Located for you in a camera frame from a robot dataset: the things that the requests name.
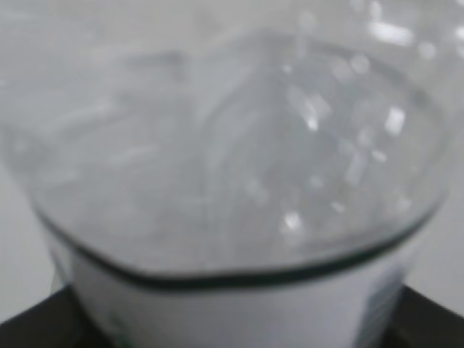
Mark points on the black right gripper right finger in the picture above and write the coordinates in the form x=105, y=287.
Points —
x=422, y=323

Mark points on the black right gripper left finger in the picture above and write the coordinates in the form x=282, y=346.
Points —
x=57, y=322

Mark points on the clear Nongfu Spring water bottle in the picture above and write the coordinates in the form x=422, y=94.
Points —
x=232, y=173

